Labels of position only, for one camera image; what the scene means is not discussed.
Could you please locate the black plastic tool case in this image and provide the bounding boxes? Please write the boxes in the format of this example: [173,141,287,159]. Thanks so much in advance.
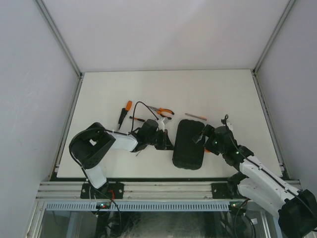
[172,119,205,170]

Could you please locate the small screwdriver orange black upper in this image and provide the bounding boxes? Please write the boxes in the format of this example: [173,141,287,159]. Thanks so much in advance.
[129,116,145,122]

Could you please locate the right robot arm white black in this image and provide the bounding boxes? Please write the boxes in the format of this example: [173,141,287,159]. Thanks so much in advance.
[193,124,317,238]

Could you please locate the aluminium front rail frame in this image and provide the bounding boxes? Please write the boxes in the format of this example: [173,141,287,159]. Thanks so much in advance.
[36,181,225,201]

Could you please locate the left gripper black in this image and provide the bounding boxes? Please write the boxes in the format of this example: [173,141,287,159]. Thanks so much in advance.
[145,129,174,151]

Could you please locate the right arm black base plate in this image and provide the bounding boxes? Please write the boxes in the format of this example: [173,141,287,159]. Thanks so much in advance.
[211,182,239,199]

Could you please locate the claw hammer orange black handle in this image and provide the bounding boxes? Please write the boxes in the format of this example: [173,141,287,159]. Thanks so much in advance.
[117,101,132,131]

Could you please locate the long nose pliers orange handles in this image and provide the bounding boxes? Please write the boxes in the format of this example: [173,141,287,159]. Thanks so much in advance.
[148,106,175,117]

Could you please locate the grey slotted cable duct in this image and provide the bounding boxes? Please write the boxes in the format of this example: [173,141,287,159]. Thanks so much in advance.
[46,201,230,212]

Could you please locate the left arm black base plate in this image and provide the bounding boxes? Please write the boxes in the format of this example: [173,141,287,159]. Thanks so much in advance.
[80,182,124,200]

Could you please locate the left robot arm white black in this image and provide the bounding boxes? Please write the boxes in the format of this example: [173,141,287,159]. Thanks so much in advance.
[68,119,174,198]

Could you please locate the right camera black cable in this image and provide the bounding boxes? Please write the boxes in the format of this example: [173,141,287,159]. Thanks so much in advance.
[221,114,304,196]

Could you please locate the small utility knife orange tip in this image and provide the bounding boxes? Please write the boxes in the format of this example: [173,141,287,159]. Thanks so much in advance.
[185,113,207,121]

